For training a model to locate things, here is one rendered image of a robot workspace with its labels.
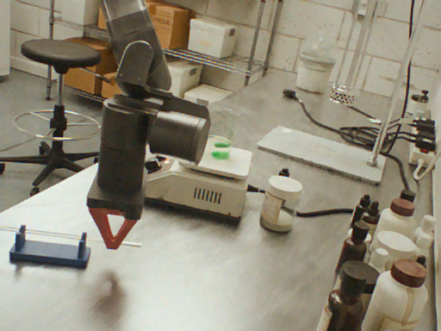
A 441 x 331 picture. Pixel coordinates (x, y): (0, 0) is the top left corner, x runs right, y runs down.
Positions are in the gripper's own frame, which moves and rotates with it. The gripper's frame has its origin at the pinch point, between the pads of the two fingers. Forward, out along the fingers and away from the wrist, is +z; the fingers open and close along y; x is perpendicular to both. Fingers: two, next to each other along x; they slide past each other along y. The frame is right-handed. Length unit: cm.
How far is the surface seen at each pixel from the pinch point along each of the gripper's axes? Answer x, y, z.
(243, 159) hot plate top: -19.0, 22.5, -5.5
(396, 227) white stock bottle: -42.9, 8.7, -3.6
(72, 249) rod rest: 5.3, 0.4, 2.2
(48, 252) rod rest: 8.1, -1.0, 2.2
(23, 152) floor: 69, 195, 79
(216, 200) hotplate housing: -14.8, 15.8, -0.3
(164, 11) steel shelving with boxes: 7, 255, 2
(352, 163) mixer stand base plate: -50, 50, 2
